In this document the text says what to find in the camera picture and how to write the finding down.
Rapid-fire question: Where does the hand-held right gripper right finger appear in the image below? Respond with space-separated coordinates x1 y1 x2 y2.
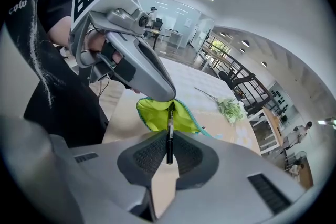
162 130 307 224

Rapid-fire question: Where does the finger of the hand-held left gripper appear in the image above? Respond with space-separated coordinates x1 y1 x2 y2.
106 31 176 102

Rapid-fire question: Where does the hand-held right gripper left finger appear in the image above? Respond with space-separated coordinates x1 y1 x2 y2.
0 115 169 224

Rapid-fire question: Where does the green pencil pouch teal zipper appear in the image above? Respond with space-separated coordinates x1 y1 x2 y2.
135 96 211 137

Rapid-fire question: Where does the black pen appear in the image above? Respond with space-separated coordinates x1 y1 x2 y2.
166 102 176 165

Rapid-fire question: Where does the person's left forearm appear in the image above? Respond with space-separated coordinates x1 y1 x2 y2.
47 17 73 48

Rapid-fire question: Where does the person's left hand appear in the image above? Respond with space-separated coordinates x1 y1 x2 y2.
86 30 142 94

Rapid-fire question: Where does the white desk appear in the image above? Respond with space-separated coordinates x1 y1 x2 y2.
144 27 185 49

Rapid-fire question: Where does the pale daisy print tablecloth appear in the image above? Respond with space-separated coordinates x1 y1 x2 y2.
102 56 263 156

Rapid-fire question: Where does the white artificial flower bouquet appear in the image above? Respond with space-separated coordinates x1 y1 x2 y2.
194 86 248 126

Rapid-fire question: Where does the person's black printed t-shirt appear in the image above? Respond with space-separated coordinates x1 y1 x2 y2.
4 0 110 149

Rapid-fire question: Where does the wooden table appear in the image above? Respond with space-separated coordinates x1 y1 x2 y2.
258 106 286 153

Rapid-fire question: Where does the black stair railing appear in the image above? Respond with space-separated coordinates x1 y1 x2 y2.
202 41 275 115

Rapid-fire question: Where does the thin gripper cable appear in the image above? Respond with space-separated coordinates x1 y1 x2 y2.
98 75 111 99

